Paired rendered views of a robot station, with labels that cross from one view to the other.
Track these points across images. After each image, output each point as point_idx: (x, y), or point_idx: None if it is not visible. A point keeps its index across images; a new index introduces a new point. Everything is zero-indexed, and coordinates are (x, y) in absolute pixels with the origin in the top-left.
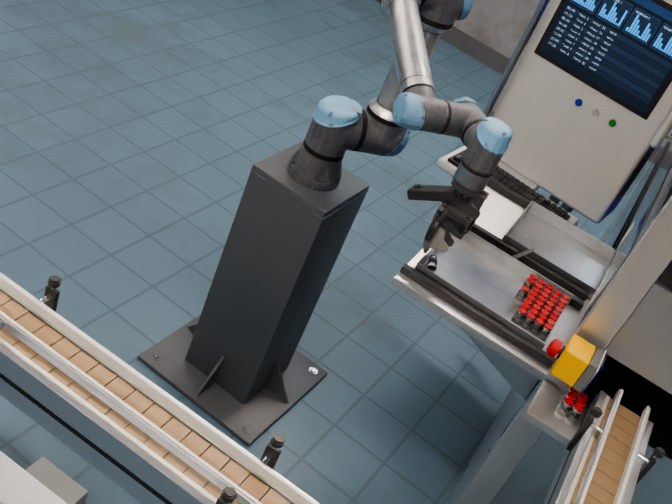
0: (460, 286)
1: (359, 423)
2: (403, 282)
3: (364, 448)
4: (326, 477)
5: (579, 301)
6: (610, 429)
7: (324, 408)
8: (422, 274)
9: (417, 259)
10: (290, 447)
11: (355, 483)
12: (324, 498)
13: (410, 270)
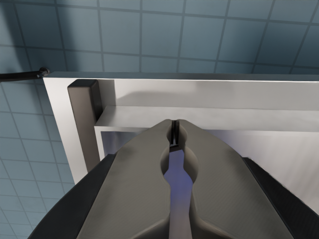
0: (173, 191)
1: (238, 31)
2: (53, 104)
3: (219, 45)
4: (182, 36)
5: None
6: None
7: (236, 2)
8: (95, 140)
9: (183, 91)
10: (186, 2)
11: (190, 53)
12: (167, 43)
13: (74, 112)
